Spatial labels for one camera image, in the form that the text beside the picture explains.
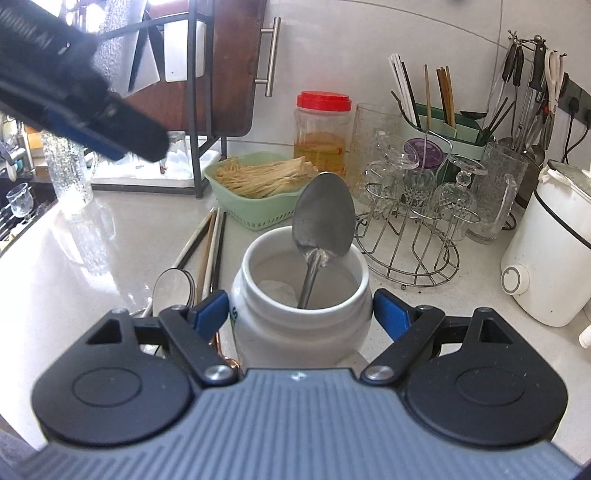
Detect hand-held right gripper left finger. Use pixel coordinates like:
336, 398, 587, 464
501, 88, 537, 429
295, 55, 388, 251
86, 291, 241, 387

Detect white-handled scissors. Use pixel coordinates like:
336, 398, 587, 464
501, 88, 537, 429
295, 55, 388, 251
544, 50, 567, 115

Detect white drip tray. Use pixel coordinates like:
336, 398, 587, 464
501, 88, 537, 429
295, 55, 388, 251
92, 148, 222, 189

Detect clear jar red lid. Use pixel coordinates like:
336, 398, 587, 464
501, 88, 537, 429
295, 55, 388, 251
294, 91, 352, 178

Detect metal hook rail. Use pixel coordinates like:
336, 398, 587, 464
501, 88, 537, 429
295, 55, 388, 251
508, 30, 548, 49

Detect tall textured glass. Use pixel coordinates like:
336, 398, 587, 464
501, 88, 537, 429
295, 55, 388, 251
348, 103, 404, 204

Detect white spoon black rim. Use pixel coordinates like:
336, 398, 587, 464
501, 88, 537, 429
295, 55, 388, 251
152, 268, 197, 319

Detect dried noodle bundle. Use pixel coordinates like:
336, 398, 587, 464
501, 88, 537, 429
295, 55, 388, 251
215, 157, 319, 199

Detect wire glass rack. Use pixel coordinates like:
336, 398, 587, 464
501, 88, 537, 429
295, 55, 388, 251
355, 185, 462, 289

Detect purple lid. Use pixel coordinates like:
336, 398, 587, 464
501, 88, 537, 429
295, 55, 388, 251
403, 137, 447, 171

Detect black metal dish rack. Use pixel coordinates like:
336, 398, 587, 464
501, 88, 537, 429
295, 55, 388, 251
90, 0, 230, 200

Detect metal bar handle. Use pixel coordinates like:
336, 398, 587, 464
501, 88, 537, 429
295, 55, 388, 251
254, 17, 281, 97

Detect white electric cooker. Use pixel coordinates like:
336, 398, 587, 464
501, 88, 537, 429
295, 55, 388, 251
501, 159, 591, 349

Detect dark wooden cutting board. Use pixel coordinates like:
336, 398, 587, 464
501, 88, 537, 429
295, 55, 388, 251
122, 0, 269, 138

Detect green utensil drainer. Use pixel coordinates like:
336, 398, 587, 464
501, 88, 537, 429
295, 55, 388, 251
398, 102, 498, 185

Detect dark kitchen sink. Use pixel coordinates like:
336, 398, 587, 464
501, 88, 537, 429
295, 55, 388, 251
0, 182, 58, 257

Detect hanging kitchen utensils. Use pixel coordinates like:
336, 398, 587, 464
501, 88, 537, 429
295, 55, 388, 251
496, 30, 571, 155

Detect bunch of assorted chopsticks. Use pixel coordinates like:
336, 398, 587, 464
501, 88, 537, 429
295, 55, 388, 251
388, 53, 458, 130

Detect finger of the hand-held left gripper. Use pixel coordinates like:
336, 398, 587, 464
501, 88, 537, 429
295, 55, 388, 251
44, 78, 170, 163

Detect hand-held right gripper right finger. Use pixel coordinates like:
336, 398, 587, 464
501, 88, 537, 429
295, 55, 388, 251
360, 288, 515, 387

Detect green plastic basket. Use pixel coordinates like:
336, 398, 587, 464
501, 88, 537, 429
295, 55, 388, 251
203, 151, 320, 232

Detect white cutting board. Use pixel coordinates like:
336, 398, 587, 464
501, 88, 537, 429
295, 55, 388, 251
164, 21, 207, 84

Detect cut stemmed glass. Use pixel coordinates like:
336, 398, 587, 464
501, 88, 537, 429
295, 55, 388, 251
434, 154, 489, 241
367, 130, 422, 204

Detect patterned cutting board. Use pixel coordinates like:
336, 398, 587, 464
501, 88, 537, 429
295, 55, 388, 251
92, 0, 160, 95

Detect grey cutting board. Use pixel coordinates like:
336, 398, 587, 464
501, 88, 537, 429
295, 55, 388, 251
128, 21, 162, 92

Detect small stemmed glass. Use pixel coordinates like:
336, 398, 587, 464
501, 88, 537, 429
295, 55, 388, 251
6, 183, 36, 219

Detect wall socket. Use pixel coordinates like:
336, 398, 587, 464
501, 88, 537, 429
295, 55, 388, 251
561, 76, 591, 125

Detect white ceramic mug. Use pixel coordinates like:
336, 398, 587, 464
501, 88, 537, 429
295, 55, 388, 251
229, 227, 372, 370

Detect brown wooden chopstick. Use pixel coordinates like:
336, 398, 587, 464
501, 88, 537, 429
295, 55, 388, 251
196, 210, 219, 303

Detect clear glass beer mug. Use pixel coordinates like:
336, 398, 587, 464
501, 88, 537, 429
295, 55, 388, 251
465, 141, 530, 245

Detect white chopstick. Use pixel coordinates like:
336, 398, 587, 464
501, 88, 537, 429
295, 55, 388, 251
203, 209, 222, 301
172, 208, 217, 269

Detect metal spoon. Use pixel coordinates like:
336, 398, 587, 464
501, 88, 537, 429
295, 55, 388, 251
292, 172, 356, 309

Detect clear glass tumbler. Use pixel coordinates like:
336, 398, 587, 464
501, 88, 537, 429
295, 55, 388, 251
163, 131, 193, 178

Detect black power cable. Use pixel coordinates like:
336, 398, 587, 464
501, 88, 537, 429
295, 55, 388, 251
564, 115, 591, 162

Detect textured glass mug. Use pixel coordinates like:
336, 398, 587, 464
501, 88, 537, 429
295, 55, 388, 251
41, 129, 101, 207

